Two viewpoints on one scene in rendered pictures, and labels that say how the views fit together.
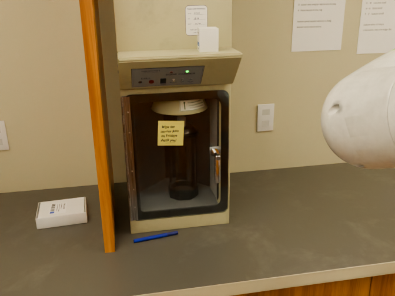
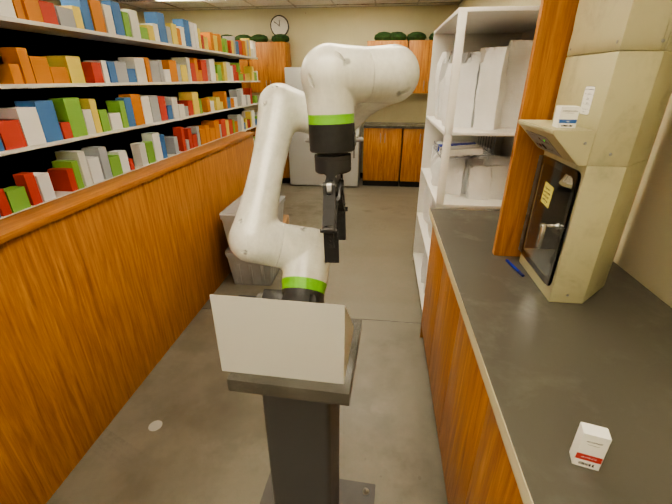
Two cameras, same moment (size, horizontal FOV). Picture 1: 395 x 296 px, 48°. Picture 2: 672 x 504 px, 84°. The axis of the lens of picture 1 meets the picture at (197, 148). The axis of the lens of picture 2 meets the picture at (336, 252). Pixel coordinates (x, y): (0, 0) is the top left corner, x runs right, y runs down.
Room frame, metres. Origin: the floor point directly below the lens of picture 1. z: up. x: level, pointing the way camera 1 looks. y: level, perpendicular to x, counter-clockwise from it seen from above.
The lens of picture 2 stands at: (0.88, -1.37, 1.64)
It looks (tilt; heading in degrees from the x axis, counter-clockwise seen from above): 25 degrees down; 107
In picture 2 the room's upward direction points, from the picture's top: straight up
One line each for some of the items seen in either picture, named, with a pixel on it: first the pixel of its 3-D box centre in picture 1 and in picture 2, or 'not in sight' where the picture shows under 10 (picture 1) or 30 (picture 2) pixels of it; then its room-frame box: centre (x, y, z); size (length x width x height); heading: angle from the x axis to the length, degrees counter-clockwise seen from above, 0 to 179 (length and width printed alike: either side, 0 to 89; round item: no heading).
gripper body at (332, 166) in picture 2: not in sight; (333, 175); (0.65, -0.63, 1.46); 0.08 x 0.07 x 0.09; 100
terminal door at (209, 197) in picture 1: (178, 157); (545, 218); (1.23, 0.06, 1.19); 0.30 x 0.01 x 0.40; 100
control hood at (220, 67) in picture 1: (178, 70); (548, 140); (1.18, 0.05, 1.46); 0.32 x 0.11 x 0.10; 100
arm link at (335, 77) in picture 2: not in sight; (333, 84); (0.64, -0.62, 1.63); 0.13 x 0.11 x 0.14; 35
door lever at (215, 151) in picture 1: (216, 165); (546, 235); (1.22, -0.06, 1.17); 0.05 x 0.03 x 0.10; 10
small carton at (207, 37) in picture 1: (207, 39); (565, 116); (1.19, -0.03, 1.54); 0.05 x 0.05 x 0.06; 5
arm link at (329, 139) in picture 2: not in sight; (333, 138); (0.65, -0.63, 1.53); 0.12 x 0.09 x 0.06; 10
